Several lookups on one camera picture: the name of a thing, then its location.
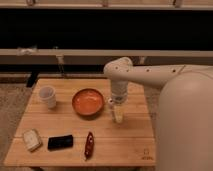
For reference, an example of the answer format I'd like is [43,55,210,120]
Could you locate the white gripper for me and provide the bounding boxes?
[111,81,128,104]

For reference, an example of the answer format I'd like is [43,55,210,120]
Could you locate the small white bottle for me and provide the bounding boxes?
[108,98,123,123]

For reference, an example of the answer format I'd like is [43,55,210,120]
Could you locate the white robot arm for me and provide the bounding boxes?
[104,57,213,171]

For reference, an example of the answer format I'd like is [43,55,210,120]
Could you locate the orange bowl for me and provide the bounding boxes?
[72,88,104,116]

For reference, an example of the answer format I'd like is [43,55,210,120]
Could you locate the wooden table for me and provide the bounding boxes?
[4,79,155,167]

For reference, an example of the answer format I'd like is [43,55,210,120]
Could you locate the white plastic cup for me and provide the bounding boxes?
[38,86,56,109]

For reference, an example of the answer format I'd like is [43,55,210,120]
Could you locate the black rectangular block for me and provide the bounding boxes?
[48,135,73,150]

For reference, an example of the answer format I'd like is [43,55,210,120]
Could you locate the white sponge block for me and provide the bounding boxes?
[23,129,42,152]

